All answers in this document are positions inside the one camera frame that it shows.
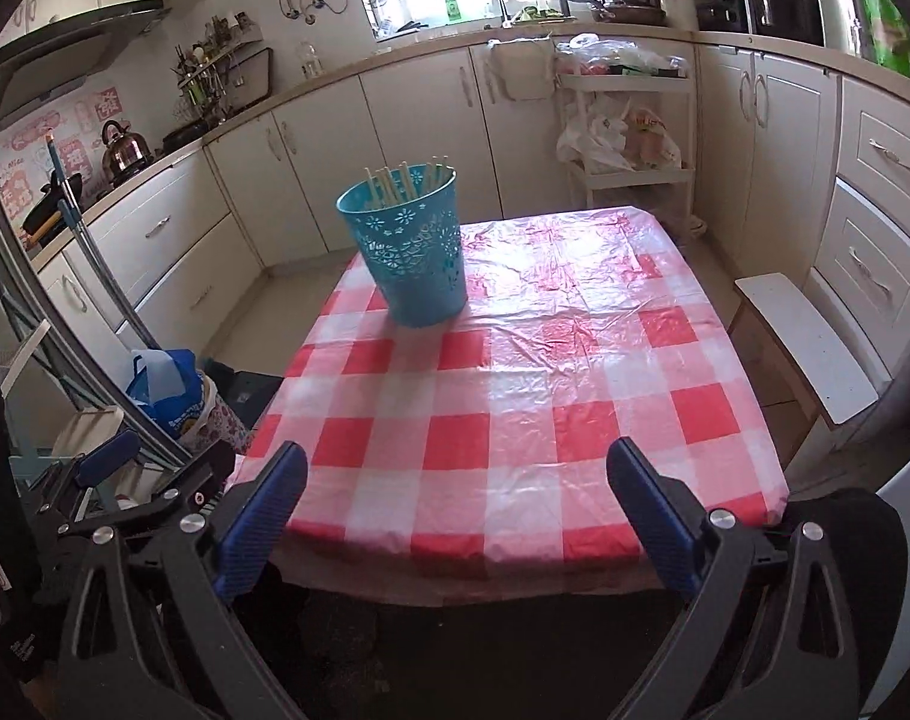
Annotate blue and white bag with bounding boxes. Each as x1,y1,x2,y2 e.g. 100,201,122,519
127,349,201,428

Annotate white rolling cart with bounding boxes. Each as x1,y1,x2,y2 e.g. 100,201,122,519
556,60,698,237

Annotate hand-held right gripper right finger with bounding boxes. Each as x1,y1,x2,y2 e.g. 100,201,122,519
606,436,865,720

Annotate black cooking pot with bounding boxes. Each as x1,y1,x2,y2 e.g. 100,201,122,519
755,0,820,42

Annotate black box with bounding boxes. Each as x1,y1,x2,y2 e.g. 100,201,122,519
203,364,283,425

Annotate wall utensil rack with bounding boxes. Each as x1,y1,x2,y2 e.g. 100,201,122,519
171,15,265,125

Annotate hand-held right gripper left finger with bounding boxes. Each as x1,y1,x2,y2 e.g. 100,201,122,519
57,441,310,720

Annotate white hanging bin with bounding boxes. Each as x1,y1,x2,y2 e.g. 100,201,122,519
487,37,555,100

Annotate range hood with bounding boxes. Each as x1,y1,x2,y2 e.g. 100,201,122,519
0,0,163,128

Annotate clear plastic bags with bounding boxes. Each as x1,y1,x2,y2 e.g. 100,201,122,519
556,34,685,77

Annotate floral bag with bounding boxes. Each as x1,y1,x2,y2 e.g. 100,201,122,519
177,375,250,458

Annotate red checkered plastic tablecloth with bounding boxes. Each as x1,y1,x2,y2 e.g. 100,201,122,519
226,205,792,605

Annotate black wok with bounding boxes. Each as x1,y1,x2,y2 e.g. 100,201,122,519
23,172,81,237

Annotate pink wall stickers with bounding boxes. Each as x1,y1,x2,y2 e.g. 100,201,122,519
0,86,122,218

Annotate blue perforated plastic basket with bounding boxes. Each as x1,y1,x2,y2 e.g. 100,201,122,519
336,165,469,329

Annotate dark cutting board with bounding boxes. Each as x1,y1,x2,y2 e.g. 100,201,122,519
230,49,272,106

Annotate grey mop handle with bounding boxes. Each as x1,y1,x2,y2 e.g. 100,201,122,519
46,136,152,361

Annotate white plastic bag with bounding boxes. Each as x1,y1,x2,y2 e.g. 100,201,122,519
558,109,628,170

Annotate black gas stove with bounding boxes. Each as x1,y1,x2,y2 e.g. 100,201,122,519
162,118,216,151

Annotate steel kettle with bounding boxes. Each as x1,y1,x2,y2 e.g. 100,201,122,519
98,120,150,175

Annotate green packet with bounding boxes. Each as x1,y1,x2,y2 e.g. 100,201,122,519
845,0,910,80

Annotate white electric kettle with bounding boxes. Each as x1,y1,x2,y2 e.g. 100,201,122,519
806,0,869,53

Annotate folding wooden rack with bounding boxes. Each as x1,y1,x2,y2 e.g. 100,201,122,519
0,214,126,481

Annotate printed plastic bag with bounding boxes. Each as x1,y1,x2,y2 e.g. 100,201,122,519
624,106,683,167

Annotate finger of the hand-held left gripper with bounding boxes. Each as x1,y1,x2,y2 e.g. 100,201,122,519
31,429,142,518
72,441,237,541

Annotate white lower kitchen cabinets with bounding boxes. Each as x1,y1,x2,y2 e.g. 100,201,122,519
31,30,910,451

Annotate pile of wooden chopsticks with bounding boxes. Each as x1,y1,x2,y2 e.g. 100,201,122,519
363,156,452,209

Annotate white wooden stool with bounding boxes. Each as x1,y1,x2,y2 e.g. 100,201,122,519
729,272,880,432

